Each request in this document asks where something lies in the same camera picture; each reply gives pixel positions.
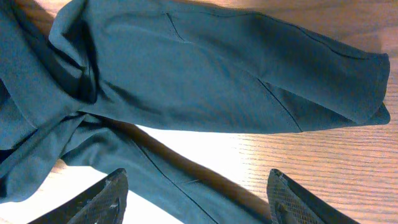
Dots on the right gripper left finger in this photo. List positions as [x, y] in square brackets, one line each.
[103, 203]

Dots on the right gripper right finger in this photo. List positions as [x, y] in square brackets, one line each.
[290, 203]

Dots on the black pants red waistband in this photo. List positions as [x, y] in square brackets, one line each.
[168, 65]

